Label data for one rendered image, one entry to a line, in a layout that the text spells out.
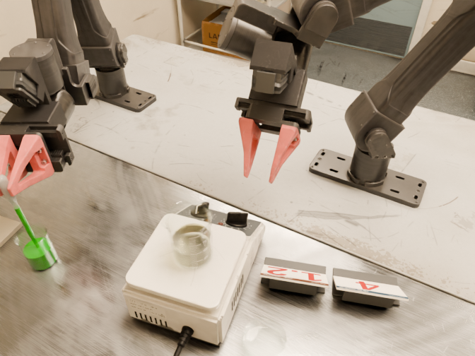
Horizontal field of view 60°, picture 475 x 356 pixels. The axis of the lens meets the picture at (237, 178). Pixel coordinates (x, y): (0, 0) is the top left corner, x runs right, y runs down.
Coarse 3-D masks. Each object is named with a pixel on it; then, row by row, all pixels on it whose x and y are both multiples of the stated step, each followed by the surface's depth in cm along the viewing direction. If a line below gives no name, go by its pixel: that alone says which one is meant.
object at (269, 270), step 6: (264, 270) 57; (270, 270) 57; (276, 270) 58; (282, 270) 58; (288, 270) 59; (294, 270) 59; (288, 276) 55; (294, 276) 56; (300, 276) 56; (306, 276) 56; (312, 276) 57; (318, 276) 57; (324, 282) 55
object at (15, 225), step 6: (0, 216) 67; (0, 222) 66; (6, 222) 66; (12, 222) 66; (18, 222) 66; (0, 228) 65; (6, 228) 65; (12, 228) 65; (18, 228) 66; (0, 234) 64; (6, 234) 64; (12, 234) 65; (0, 240) 63; (6, 240) 64; (0, 246) 63
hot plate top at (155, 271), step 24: (168, 240) 53; (216, 240) 53; (240, 240) 53; (144, 264) 50; (168, 264) 50; (216, 264) 50; (144, 288) 48; (168, 288) 48; (192, 288) 48; (216, 288) 48
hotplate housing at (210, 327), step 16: (256, 240) 58; (240, 256) 53; (240, 272) 52; (128, 288) 50; (240, 288) 54; (128, 304) 51; (144, 304) 50; (160, 304) 49; (176, 304) 48; (224, 304) 49; (144, 320) 53; (160, 320) 51; (176, 320) 50; (192, 320) 48; (208, 320) 47; (224, 320) 49; (192, 336) 51; (208, 336) 50; (224, 336) 51
